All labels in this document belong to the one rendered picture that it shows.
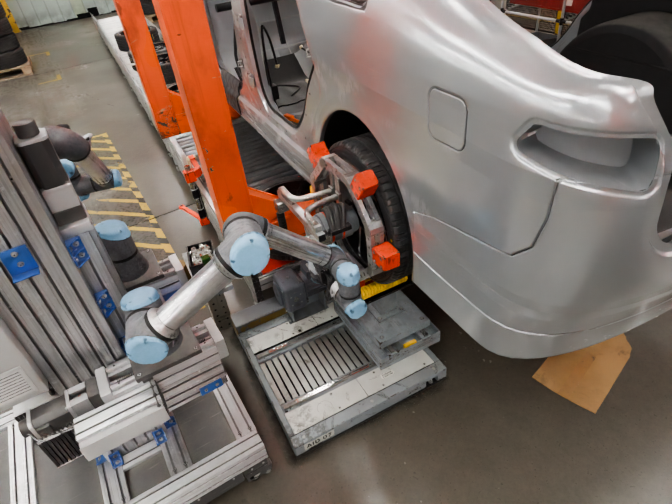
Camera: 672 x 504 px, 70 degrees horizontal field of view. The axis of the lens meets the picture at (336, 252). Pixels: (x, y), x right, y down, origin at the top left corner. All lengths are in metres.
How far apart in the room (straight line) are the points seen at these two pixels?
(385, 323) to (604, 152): 1.46
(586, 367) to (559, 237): 1.51
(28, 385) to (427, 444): 1.58
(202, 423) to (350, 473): 0.68
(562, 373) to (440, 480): 0.84
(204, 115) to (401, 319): 1.35
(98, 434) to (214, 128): 1.25
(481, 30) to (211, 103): 1.19
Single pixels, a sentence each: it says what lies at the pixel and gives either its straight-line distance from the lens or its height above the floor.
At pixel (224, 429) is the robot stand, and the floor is 0.21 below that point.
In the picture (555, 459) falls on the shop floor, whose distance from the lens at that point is 2.39.
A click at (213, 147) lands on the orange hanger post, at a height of 1.16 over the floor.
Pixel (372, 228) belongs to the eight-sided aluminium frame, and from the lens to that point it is 1.82.
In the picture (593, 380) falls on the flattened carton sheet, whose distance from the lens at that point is 2.68.
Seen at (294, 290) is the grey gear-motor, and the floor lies 0.38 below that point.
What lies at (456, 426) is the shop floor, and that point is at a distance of 2.39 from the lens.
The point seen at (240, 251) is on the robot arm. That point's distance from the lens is 1.33.
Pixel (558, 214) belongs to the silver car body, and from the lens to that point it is 1.25.
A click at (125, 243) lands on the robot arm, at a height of 0.98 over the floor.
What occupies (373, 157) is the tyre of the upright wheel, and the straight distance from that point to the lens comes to 1.89.
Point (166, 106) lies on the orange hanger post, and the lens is 4.14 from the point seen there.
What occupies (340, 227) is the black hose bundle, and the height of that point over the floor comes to 0.98.
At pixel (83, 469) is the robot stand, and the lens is 2.40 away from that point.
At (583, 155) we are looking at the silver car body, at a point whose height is 1.43.
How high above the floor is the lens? 2.01
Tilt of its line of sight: 37 degrees down
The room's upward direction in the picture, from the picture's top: 7 degrees counter-clockwise
